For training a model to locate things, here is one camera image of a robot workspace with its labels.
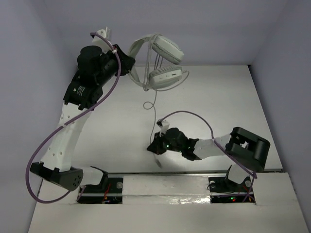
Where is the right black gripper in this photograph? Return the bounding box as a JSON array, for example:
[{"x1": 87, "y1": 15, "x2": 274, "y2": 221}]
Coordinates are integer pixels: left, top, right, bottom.
[{"x1": 148, "y1": 130, "x2": 183, "y2": 154}]

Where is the grey headphone cable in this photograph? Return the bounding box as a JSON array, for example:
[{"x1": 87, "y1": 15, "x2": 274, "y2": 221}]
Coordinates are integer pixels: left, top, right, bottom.
[{"x1": 142, "y1": 33, "x2": 190, "y2": 168}]

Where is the white over-ear headphones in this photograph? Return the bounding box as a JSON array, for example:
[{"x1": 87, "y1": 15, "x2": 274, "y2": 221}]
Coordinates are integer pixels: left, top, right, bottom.
[{"x1": 127, "y1": 33, "x2": 184, "y2": 91}]

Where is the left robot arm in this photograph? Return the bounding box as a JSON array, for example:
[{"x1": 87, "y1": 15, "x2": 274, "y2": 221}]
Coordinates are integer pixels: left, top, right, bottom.
[{"x1": 28, "y1": 44, "x2": 135, "y2": 191}]

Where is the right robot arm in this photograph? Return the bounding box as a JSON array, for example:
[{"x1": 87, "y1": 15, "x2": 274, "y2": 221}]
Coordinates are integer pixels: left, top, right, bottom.
[{"x1": 147, "y1": 127, "x2": 271, "y2": 193}]

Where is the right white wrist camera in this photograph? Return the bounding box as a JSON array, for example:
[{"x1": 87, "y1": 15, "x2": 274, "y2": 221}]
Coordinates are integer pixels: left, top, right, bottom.
[{"x1": 156, "y1": 119, "x2": 170, "y2": 134}]

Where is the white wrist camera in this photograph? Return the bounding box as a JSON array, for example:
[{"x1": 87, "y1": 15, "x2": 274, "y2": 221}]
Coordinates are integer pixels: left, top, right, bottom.
[
  {"x1": 156, "y1": 119, "x2": 170, "y2": 134},
  {"x1": 90, "y1": 27, "x2": 112, "y2": 52}
]

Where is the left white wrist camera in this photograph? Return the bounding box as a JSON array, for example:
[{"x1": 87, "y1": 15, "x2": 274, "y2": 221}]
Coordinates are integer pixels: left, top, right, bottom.
[{"x1": 90, "y1": 27, "x2": 112, "y2": 52}]

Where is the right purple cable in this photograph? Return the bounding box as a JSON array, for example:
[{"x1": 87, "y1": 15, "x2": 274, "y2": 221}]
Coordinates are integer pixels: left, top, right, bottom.
[{"x1": 160, "y1": 111, "x2": 258, "y2": 203}]

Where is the purple cable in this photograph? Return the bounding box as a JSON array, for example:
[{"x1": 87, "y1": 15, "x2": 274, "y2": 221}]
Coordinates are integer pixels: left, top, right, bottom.
[
  {"x1": 160, "y1": 111, "x2": 258, "y2": 203},
  {"x1": 25, "y1": 33, "x2": 122, "y2": 204}
]

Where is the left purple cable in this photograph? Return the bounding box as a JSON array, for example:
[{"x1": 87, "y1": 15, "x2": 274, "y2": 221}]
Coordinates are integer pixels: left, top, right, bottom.
[{"x1": 25, "y1": 33, "x2": 122, "y2": 204}]

